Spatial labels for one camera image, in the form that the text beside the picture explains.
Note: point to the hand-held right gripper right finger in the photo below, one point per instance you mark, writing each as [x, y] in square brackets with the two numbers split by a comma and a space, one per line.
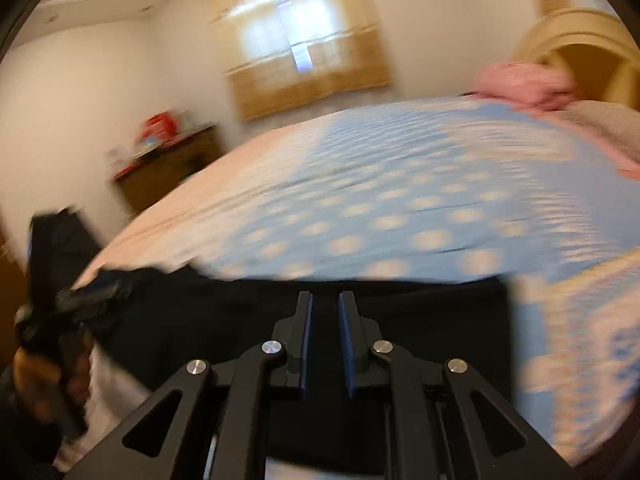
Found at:
[347, 340]

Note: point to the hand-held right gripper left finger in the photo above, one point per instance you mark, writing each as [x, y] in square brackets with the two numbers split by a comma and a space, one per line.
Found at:
[306, 340]

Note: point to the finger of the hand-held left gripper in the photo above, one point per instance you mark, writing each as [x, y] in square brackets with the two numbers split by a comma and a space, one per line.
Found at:
[100, 295]

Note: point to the black pants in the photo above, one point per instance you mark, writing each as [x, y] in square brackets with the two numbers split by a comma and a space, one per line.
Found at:
[200, 330]

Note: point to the person's left forearm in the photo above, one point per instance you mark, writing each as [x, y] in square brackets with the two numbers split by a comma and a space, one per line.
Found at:
[20, 445]

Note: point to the person's left hand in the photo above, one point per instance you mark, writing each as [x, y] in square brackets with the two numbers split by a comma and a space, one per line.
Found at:
[35, 380]

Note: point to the brown wooden dresser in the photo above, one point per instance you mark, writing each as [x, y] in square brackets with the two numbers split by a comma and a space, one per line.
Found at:
[165, 170]

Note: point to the red bag on dresser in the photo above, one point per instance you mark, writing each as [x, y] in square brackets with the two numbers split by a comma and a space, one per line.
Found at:
[157, 127]

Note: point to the blue polka dot bedspread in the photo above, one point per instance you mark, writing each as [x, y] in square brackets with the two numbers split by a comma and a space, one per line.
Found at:
[400, 185]

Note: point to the pink floral pillow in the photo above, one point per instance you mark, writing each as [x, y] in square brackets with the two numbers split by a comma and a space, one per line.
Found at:
[525, 82]

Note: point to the striped pillow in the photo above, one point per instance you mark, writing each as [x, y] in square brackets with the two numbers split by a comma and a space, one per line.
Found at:
[600, 125]

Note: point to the cream and brown headboard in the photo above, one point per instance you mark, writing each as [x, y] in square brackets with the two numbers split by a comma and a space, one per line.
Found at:
[585, 40]

